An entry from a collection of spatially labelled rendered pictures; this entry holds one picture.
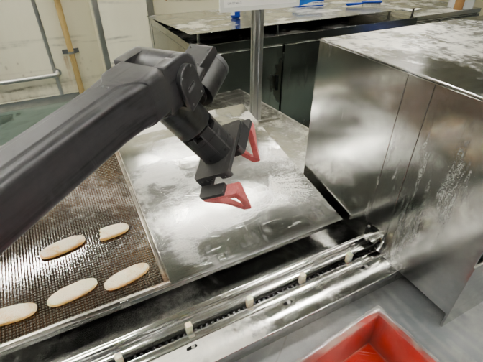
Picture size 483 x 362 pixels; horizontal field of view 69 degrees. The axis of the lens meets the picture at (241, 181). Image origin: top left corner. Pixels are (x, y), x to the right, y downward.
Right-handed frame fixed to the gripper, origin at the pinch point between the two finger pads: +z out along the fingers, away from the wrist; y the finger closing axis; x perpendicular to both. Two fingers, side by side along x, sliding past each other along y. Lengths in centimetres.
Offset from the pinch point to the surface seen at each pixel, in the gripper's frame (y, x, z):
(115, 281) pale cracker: 14.2, -35.9, 5.7
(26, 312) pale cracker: 24, -46, -4
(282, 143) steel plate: -59, -30, 52
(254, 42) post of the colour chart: -88, -30, 23
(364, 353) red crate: 18.1, 5.8, 38.9
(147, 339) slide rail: 23.6, -28.7, 12.8
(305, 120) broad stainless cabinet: -170, -74, 143
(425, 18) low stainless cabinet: -333, 15, 204
